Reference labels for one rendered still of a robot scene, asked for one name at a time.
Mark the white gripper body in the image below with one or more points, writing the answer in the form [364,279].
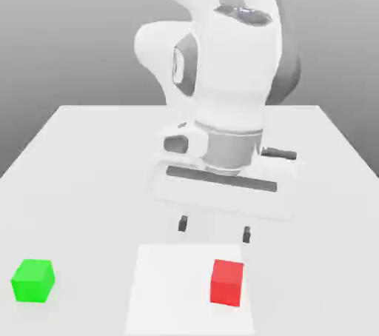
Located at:
[222,179]

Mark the small green cube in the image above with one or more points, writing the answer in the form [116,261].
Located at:
[32,281]

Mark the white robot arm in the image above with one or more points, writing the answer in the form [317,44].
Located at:
[234,69]

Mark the small red cube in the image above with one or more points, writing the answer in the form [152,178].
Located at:
[226,282]

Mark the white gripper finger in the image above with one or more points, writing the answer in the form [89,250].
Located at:
[246,234]
[183,223]

